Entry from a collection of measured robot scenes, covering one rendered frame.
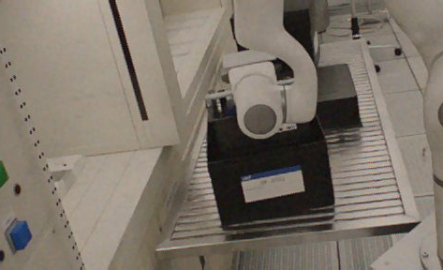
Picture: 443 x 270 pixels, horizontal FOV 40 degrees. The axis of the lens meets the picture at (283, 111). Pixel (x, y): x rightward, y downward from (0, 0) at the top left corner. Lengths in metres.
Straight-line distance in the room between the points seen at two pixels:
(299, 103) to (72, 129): 0.74
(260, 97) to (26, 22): 0.71
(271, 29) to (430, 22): 0.27
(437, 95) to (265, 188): 0.56
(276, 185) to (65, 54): 0.62
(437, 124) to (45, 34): 1.00
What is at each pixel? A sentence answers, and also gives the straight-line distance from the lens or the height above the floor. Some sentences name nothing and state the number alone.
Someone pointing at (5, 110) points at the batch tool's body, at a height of 1.26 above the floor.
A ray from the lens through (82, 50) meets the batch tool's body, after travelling 1.57.
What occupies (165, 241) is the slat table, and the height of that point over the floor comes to 0.76.
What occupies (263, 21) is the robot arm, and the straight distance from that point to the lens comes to 1.05.
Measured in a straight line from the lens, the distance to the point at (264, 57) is 1.36.
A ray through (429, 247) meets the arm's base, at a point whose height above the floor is 0.77.
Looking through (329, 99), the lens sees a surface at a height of 0.86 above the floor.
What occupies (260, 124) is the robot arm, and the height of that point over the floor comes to 1.08.
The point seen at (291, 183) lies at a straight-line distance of 1.38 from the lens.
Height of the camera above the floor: 1.55
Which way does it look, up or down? 24 degrees down
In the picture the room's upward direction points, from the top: 10 degrees counter-clockwise
